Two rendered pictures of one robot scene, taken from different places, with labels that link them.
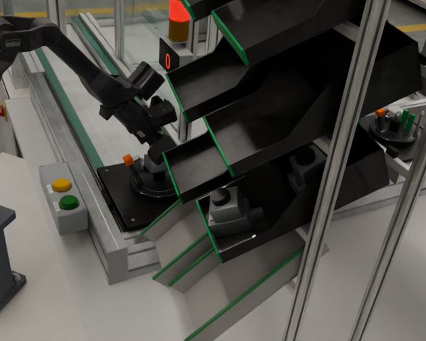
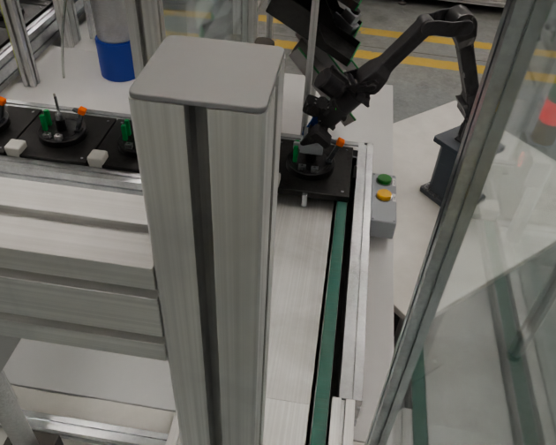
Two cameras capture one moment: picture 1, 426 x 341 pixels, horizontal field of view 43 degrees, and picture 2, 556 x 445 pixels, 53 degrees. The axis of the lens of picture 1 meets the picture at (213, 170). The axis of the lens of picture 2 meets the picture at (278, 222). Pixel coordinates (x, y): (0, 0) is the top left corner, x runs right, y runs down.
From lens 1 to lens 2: 2.31 m
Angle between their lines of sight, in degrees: 96
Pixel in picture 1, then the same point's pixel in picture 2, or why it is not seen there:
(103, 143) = (314, 254)
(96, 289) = (377, 169)
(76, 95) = (300, 356)
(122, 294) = not seen: hidden behind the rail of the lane
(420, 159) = not seen: outside the picture
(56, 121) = (357, 279)
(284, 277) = not seen: hidden behind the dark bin
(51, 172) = (387, 212)
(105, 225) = (364, 161)
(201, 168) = (337, 45)
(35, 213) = (400, 237)
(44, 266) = (404, 195)
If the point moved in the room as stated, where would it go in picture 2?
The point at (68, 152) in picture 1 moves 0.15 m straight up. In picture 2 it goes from (364, 227) to (373, 182)
